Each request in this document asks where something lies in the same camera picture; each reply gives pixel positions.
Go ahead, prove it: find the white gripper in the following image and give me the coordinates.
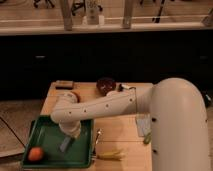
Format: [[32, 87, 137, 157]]
[[59, 121, 81, 138]]

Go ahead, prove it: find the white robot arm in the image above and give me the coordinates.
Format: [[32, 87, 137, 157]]
[[51, 78, 211, 171]]

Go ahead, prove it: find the green plastic tray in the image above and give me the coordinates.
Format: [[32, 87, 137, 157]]
[[21, 116, 93, 169]]

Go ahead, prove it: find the metal spoon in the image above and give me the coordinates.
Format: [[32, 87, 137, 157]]
[[93, 129, 102, 155]]

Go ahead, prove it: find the brown rectangular block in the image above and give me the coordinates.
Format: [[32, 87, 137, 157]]
[[55, 80, 74, 89]]

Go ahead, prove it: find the orange fruit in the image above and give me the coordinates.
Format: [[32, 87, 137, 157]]
[[28, 147, 44, 162]]

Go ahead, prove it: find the yellow banana toy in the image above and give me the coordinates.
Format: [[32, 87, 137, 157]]
[[97, 150, 125, 160]]

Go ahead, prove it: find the dark red bowl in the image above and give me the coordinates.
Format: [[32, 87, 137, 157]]
[[96, 77, 116, 96]]

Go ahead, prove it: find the small white black object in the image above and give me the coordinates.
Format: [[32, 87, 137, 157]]
[[118, 84, 135, 92]]

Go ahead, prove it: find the grey cloth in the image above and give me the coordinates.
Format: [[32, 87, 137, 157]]
[[135, 115, 151, 137]]

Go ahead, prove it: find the green vegetable toy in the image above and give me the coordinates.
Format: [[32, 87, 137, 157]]
[[143, 132, 151, 145]]

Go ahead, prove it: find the black cable at left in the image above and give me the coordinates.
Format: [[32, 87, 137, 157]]
[[0, 116, 27, 148]]

